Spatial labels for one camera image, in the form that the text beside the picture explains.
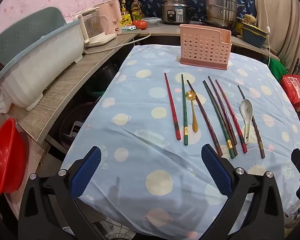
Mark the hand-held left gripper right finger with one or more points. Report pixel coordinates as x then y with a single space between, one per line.
215 170

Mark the red plastic bag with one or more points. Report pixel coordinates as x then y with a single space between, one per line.
295 87

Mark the clear plastic food container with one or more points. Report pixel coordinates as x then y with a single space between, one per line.
153 22

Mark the silver rice cooker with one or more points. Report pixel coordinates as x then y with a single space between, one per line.
176 11

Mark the dark brown chopstick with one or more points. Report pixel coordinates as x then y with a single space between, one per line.
258 140

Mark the teal perforated lid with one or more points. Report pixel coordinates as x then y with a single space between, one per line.
22 32

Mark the red tomato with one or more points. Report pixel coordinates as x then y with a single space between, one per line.
140 24

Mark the glass kettle with white base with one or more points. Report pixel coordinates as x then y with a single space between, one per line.
95 25

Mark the gold flower spoon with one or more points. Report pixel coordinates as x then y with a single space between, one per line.
193 115

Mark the yellow label oil bottle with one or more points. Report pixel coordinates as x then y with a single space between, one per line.
125 13

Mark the beige curtain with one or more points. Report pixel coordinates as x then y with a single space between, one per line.
285 17

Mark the white ceramic spoon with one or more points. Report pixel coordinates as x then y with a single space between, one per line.
246 108

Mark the blue planet print tablecloth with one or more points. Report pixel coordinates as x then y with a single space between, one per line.
140 100

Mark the pink perforated utensil basket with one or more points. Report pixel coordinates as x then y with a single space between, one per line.
202 47

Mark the green plastic bag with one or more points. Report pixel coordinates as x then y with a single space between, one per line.
277 67

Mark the yellow cooking oil bottle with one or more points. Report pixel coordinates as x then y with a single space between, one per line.
137 10

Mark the white dish drainer tub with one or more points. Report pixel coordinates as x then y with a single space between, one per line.
40 65

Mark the green chopstick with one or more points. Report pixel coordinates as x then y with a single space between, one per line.
184 110
217 117

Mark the yellow lumpy vegetable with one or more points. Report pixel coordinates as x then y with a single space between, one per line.
250 18

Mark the pink electric kettle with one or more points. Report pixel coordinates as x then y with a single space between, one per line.
112 15

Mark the red plastic basin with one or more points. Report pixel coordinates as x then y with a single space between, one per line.
7 160

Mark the stainless steel steamer pot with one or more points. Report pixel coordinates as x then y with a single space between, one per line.
220 10

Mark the red chopstick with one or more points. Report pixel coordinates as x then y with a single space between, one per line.
171 106
231 117

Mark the stacked blue containers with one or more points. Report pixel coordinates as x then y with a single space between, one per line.
255 36

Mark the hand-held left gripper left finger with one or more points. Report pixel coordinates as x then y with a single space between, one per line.
86 170

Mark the maroon chopstick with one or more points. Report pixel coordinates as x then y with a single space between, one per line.
203 116
223 117

